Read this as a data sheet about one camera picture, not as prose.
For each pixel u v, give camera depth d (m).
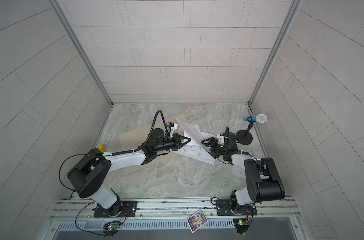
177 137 0.72
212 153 0.81
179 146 0.72
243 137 0.96
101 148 0.87
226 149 0.71
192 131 0.96
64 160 0.44
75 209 0.71
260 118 0.77
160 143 0.67
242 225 0.68
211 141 0.80
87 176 0.44
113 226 0.64
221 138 0.85
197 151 0.91
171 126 0.80
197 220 0.67
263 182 0.44
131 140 0.98
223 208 0.71
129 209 0.71
